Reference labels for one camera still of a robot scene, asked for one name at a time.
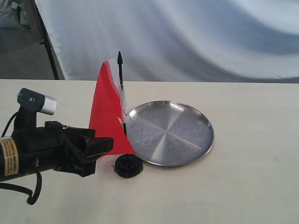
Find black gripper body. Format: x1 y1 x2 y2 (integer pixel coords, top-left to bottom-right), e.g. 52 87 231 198
13 121 88 173

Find red white flag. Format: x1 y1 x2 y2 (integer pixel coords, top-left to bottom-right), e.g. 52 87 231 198
89 52 135 155

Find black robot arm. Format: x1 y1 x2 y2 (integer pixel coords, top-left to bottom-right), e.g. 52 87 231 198
0 121 114 181

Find black round flag base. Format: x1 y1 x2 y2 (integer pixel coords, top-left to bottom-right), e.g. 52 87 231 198
114 154 143 178

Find round steel plate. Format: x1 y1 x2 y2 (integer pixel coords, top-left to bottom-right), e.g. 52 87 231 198
126 100 215 167

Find black backdrop stand pole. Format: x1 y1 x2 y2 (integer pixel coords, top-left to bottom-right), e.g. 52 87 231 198
34 1 59 80

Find white sacks in background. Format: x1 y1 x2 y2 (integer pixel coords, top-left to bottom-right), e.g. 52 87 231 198
0 0 30 29

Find white backdrop cloth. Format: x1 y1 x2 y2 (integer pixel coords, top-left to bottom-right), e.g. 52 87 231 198
36 0 299 83

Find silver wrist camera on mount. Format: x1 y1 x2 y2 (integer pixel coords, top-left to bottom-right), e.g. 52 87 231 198
14 88 57 130

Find black cable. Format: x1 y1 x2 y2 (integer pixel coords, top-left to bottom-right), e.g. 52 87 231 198
0 112 43 206

